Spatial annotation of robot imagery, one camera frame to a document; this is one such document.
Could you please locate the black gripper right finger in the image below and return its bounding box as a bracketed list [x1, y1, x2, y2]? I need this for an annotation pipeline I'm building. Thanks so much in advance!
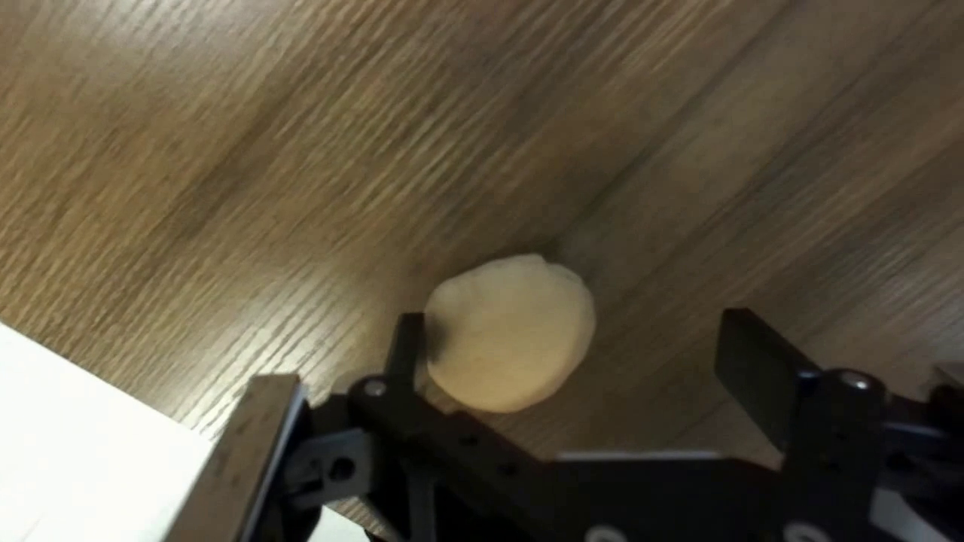
[715, 308, 892, 542]

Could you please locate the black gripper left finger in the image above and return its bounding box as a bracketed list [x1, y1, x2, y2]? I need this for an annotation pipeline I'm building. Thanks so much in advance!
[344, 310, 556, 507]

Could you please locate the tan round plushie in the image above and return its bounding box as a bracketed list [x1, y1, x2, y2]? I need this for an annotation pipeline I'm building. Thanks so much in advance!
[418, 249, 600, 417]

